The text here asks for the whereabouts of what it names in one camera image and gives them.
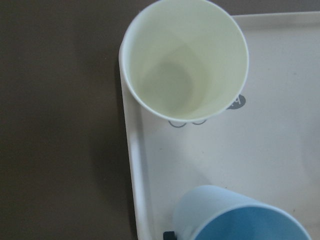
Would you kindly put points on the cream rabbit tray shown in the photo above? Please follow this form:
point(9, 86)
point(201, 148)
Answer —
point(265, 146)

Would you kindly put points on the cream yellow plastic cup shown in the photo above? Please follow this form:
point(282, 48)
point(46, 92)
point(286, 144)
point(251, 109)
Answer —
point(184, 60)

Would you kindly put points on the blue plastic cup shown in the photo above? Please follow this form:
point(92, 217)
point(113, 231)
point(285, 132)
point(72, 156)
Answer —
point(210, 212)

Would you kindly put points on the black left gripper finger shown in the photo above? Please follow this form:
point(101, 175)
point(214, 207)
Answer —
point(169, 235)

